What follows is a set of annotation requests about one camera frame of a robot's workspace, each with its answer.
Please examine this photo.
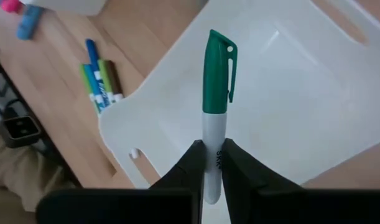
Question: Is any blue Sharpie highlighter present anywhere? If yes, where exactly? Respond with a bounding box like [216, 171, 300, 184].
[15, 4, 45, 41]

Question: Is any pink highlighter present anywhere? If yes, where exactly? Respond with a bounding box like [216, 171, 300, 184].
[0, 0, 24, 14]

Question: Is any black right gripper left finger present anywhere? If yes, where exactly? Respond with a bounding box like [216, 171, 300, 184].
[36, 139, 206, 224]

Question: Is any light green Expo marker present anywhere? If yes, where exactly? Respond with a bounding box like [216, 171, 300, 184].
[97, 58, 116, 105]

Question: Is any dark blue Expo marker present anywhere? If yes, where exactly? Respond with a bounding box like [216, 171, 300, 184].
[85, 38, 112, 108]

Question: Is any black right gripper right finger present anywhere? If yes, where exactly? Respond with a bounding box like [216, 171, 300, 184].
[221, 138, 380, 224]

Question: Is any green capped Sharpie marker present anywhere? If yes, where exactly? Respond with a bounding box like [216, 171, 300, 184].
[202, 29, 239, 205]

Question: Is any cyan Expo marker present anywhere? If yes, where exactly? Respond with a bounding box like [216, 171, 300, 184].
[83, 63, 103, 114]

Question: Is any brown Expo marker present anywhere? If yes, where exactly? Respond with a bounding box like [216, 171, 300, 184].
[106, 60, 124, 102]

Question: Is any black square device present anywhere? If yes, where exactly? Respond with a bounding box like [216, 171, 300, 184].
[1, 114, 42, 149]

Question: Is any beige fabric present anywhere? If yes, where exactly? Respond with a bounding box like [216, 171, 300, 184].
[0, 136, 77, 212]

